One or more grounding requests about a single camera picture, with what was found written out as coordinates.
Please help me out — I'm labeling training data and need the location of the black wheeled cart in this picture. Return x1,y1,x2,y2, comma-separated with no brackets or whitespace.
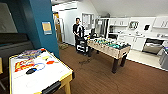
75,34,90,56

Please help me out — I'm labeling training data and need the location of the person in black shirt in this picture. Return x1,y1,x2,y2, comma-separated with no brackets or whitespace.
72,17,86,48

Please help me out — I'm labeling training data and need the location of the steel fridge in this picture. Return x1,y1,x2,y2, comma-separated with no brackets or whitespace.
94,17,110,40

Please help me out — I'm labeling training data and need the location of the grey bulletin board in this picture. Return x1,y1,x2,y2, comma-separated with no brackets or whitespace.
81,12,95,30

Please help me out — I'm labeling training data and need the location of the tall wooden door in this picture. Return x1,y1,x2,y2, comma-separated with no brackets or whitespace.
53,13,64,44

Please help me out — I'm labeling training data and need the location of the red bowl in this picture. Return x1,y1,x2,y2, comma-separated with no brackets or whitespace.
39,48,47,53

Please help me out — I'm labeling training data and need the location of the white two-door base cabinet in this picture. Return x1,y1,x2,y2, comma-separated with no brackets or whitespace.
123,34,146,52

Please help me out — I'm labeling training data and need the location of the yellow air hockey table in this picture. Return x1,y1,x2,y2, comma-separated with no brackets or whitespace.
8,47,76,94

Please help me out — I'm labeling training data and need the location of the red yellow snack bag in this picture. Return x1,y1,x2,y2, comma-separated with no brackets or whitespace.
13,58,35,73

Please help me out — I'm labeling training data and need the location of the dark sofa bench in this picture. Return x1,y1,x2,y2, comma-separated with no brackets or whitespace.
0,32,35,70

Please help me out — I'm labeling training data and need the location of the interior glass window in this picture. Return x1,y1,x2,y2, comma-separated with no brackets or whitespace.
0,2,18,34

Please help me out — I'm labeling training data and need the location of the yellow wall poster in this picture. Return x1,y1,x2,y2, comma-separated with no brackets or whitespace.
41,21,53,36

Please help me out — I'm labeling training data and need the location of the white wall cabinet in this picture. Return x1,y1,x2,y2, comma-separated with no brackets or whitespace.
109,17,130,28
152,16,168,30

